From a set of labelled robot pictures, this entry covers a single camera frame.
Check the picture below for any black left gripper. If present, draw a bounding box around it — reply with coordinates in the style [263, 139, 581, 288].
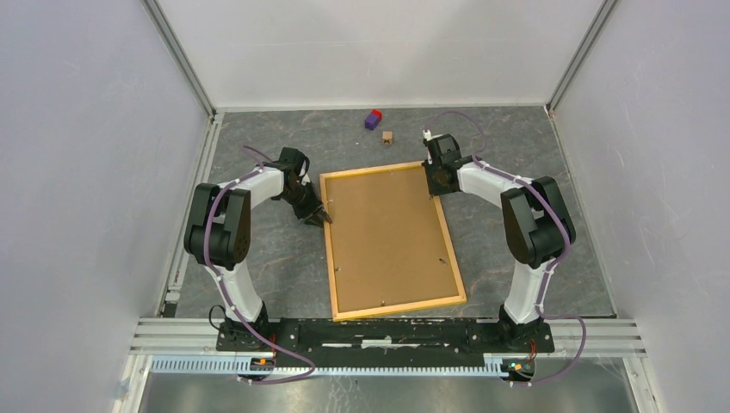
[277, 182, 330, 228]

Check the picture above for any brown cardboard backing board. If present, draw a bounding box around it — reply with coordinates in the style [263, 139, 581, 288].
[325, 166, 461, 315]

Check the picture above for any yellow wooden picture frame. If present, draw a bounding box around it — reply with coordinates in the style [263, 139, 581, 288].
[319, 161, 468, 323]

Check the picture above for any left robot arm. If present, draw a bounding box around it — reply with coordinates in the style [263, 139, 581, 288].
[183, 147, 331, 351]

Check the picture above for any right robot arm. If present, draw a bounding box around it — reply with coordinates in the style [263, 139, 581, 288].
[423, 130, 576, 351]

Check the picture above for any wooden letter cube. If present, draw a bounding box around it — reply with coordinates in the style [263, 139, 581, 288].
[381, 131, 393, 145]

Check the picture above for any purple and red block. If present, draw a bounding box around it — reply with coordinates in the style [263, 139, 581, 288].
[363, 109, 382, 131]

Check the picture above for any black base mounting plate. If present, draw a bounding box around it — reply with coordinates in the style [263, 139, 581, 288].
[214, 317, 555, 369]

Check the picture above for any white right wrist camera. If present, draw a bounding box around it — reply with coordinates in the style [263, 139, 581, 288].
[422, 130, 435, 145]

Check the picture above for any aluminium rail frame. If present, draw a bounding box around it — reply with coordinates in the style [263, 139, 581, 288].
[123, 117, 657, 412]

